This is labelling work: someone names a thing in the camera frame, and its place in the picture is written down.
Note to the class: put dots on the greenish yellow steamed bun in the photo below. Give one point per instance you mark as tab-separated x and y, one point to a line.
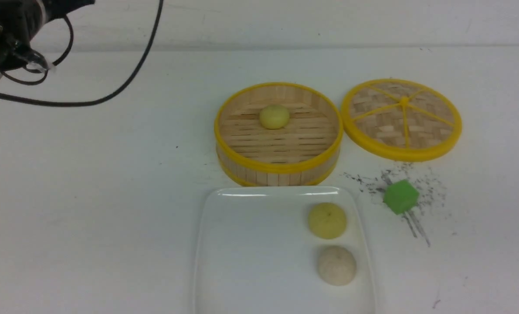
327	220

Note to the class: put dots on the white steamed bun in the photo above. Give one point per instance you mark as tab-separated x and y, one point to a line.
336	266

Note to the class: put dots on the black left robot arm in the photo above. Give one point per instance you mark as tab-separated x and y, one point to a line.
20	21

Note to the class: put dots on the white rectangular plate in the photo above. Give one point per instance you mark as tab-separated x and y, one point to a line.
256	255

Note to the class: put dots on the bamboo steamer basket yellow rims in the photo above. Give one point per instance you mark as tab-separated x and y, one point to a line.
304	152

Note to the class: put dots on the green cube block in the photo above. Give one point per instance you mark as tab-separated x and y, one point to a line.
401	197

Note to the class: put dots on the bamboo steamer lid yellow rim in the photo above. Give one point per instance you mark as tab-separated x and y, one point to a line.
400	120

